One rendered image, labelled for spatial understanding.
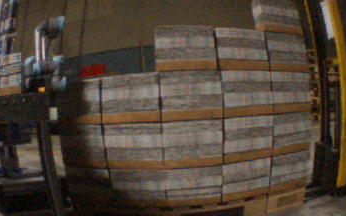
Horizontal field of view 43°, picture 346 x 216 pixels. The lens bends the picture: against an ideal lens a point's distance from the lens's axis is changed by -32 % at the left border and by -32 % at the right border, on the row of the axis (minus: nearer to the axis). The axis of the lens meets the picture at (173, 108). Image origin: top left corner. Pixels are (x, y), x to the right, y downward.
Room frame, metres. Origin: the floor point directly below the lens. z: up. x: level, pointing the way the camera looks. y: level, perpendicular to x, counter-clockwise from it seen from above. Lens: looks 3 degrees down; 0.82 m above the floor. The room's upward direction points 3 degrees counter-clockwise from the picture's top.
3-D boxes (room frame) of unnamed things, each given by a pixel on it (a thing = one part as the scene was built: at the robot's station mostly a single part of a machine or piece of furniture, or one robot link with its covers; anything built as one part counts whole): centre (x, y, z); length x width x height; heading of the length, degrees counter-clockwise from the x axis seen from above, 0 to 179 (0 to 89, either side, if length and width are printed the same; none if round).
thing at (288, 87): (3.16, -0.67, 0.65); 0.39 x 0.30 x 1.29; 0
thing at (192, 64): (3.16, -0.07, 0.86); 0.38 x 0.29 x 0.04; 1
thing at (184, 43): (3.16, -0.07, 0.95); 0.38 x 0.29 x 0.23; 1
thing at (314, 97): (9.25, -3.01, 0.65); 1.33 x 0.94 x 1.30; 113
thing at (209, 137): (3.16, 0.06, 0.42); 1.17 x 0.39 x 0.83; 90
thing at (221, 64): (3.16, -0.37, 0.86); 0.38 x 0.29 x 0.04; 1
